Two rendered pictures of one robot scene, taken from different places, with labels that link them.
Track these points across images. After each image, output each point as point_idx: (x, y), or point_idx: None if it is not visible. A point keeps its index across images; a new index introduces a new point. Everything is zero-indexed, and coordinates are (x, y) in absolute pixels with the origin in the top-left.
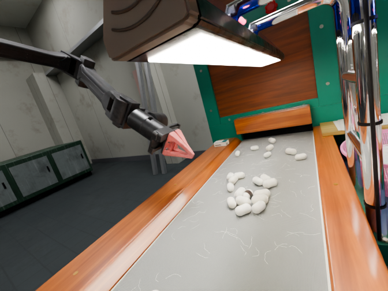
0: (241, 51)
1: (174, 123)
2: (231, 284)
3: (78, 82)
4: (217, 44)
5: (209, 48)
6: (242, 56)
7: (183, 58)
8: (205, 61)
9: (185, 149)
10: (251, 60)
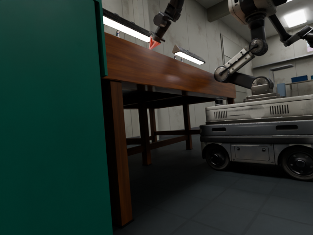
0: (136, 37)
1: (151, 31)
2: None
3: None
4: (144, 40)
5: (145, 39)
6: (132, 34)
7: (148, 38)
8: (143, 36)
9: (151, 45)
10: (123, 29)
